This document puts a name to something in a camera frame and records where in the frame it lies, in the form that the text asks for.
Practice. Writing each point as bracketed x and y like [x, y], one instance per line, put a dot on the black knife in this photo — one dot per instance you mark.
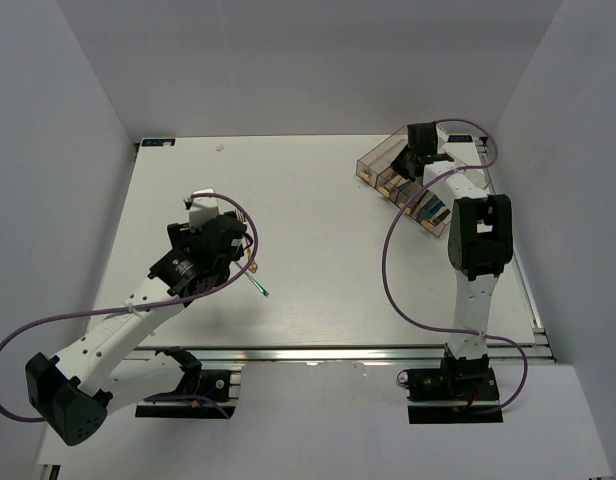
[435, 221]

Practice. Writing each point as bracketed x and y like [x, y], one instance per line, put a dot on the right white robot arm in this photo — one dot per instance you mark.
[480, 245]

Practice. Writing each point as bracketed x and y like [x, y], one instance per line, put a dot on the iridescent rainbow fork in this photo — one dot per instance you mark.
[262, 290]

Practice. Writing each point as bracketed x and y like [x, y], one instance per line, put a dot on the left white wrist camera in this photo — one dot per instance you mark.
[202, 207]

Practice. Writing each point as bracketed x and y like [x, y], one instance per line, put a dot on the blue knife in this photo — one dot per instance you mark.
[430, 209]

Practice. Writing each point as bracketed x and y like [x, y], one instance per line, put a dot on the clear compartment organizer tray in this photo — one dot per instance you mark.
[372, 166]

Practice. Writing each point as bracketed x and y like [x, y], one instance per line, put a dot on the gold ornate fork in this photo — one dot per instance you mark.
[247, 243]

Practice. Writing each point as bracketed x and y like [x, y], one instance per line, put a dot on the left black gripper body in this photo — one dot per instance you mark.
[182, 237]

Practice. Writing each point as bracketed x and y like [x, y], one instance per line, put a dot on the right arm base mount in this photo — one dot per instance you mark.
[431, 401]

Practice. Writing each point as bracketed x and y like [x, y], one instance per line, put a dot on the left blue table label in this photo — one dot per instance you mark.
[166, 142]

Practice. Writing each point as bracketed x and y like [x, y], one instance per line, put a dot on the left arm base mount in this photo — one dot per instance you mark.
[201, 394]

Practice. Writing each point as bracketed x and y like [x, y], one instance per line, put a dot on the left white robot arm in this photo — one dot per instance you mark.
[76, 389]

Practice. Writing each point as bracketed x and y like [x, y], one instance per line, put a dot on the blue table label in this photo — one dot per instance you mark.
[166, 142]
[460, 138]

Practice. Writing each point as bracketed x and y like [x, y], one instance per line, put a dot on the right blue table label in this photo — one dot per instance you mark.
[460, 138]

